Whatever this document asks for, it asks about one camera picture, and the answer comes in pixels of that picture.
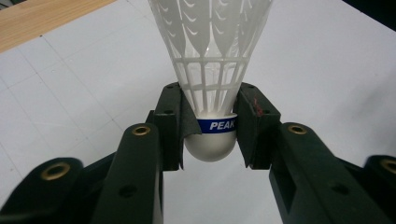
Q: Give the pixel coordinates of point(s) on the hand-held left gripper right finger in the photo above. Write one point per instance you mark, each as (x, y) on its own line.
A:
(299, 174)

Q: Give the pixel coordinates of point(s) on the white shuttlecock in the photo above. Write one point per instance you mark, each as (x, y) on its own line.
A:
(211, 46)

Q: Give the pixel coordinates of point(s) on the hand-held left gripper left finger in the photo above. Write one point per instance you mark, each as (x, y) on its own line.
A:
(140, 174)

